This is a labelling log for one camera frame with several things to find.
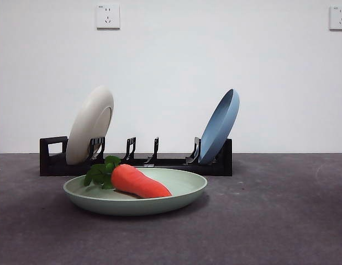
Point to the orange carrot with green leaves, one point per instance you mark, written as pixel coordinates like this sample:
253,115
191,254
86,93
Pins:
137,182

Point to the light green plate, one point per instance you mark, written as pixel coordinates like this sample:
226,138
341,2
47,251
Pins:
132,205

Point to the blue plate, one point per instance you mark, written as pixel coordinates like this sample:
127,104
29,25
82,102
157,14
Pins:
217,129

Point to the cream white plate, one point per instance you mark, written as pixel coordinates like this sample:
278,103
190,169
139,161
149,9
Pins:
88,124

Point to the black plate rack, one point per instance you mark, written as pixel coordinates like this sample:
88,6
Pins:
49,169

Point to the white wall socket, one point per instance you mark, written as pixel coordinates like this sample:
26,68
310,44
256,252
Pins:
339,18
108,17

